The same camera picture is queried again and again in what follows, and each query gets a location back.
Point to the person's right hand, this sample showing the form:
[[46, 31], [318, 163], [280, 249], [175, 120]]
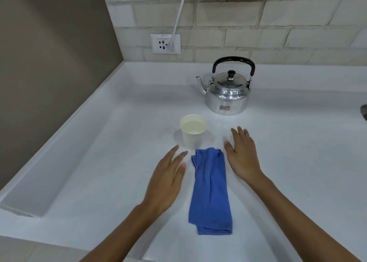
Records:
[[243, 158]]

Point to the person's left hand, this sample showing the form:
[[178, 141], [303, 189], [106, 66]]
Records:
[[163, 184]]

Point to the person's right thumb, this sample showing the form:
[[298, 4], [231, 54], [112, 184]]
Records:
[[228, 149]]

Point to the person's right middle finger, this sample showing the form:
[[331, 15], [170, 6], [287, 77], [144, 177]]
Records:
[[241, 134]]

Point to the person's right little finger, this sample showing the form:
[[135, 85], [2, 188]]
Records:
[[252, 144]]

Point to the person's left thumb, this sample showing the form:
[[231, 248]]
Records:
[[183, 171]]

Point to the person's right forearm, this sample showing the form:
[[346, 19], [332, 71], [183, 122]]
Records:
[[298, 221]]

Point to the person's left forearm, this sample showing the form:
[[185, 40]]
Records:
[[126, 236]]

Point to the blue folded cloth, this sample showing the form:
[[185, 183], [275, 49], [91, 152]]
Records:
[[210, 190]]

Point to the white paper cup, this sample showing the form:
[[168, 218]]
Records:
[[192, 137]]

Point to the silver metal kettle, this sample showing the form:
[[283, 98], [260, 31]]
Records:
[[226, 98]]

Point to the silver kettle lid black knob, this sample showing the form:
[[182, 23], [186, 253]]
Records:
[[230, 80]]

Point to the dark round object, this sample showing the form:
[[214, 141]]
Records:
[[364, 112]]

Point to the white wall power outlet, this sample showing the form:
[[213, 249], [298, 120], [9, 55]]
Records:
[[160, 44]]

